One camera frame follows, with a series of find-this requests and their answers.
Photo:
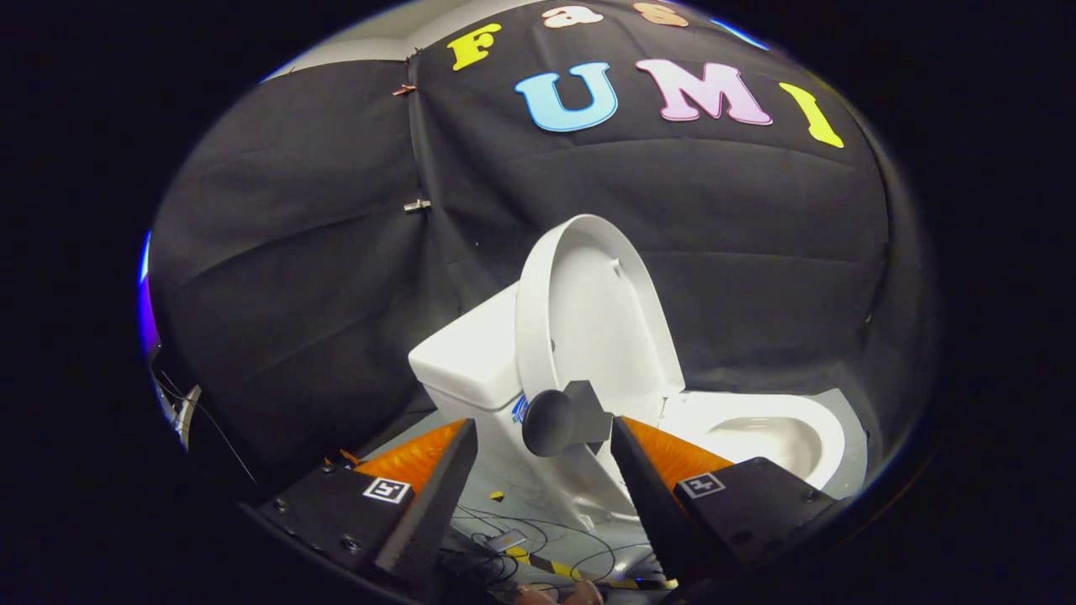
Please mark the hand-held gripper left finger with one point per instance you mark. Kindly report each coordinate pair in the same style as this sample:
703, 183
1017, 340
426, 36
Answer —
437, 504

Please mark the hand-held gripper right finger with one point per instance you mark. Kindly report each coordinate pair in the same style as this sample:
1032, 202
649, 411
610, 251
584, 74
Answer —
649, 504

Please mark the white toilet lid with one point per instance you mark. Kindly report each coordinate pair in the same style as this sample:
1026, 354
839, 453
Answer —
597, 311

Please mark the white toilet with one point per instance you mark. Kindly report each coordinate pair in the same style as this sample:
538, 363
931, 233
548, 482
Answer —
471, 361

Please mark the small grey adapter box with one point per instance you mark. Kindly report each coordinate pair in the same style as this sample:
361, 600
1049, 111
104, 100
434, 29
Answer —
504, 540

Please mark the black backdrop cloth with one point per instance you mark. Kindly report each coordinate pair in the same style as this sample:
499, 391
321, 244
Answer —
294, 252

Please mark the silver clip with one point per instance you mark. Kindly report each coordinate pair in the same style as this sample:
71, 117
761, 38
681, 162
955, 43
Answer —
417, 204

